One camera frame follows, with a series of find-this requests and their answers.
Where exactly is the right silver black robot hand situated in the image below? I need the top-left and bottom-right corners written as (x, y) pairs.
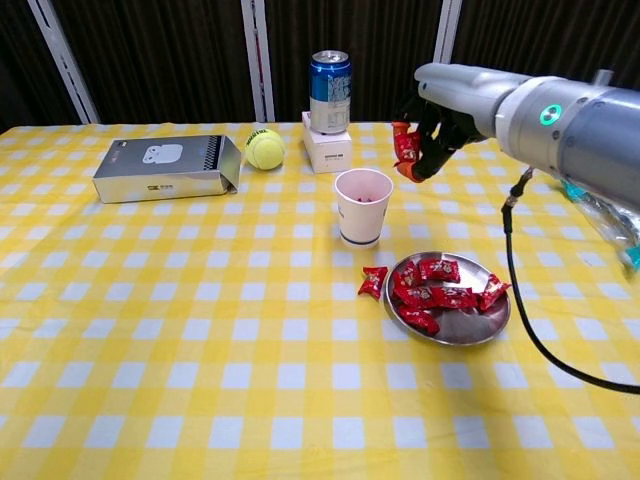
top-left (391, 62), bottom-right (529, 185)

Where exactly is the white paper cup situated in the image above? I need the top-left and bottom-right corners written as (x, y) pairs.
top-left (333, 168), bottom-right (395, 250)

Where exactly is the silver metal plate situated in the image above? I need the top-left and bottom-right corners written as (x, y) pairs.
top-left (383, 252), bottom-right (512, 347)

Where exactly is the black pleated curtain panel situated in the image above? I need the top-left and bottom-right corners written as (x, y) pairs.
top-left (49, 0), bottom-right (261, 125)
top-left (449, 0), bottom-right (640, 94)
top-left (264, 0), bottom-right (446, 123)
top-left (0, 0), bottom-right (84, 134)

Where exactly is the blue silver drink can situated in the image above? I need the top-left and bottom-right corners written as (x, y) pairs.
top-left (308, 48), bottom-right (353, 135)

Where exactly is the small white cardboard box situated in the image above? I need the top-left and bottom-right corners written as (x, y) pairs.
top-left (301, 110), bottom-right (353, 175)

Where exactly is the teal clear snack bag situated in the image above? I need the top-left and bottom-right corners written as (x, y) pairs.
top-left (559, 177), bottom-right (640, 274)

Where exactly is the yellow tennis ball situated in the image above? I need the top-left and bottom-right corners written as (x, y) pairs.
top-left (243, 127), bottom-right (287, 170)

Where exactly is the silver earbuds box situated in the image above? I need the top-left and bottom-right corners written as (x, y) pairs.
top-left (91, 134), bottom-right (243, 205)

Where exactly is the yellow white checked tablecloth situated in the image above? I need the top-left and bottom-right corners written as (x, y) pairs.
top-left (0, 117), bottom-right (640, 480)

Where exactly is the white metal frame post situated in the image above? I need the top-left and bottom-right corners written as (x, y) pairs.
top-left (240, 0), bottom-right (276, 123)
top-left (27, 0), bottom-right (101, 125)
top-left (433, 0), bottom-right (464, 66)

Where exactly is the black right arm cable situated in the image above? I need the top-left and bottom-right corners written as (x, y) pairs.
top-left (501, 167), bottom-right (640, 395)

